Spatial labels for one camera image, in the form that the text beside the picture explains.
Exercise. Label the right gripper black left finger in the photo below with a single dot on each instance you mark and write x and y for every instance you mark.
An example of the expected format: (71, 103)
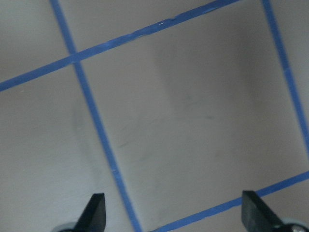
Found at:
(93, 218)

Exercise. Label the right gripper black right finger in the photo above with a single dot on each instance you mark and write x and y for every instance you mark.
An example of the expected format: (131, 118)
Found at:
(257, 216)

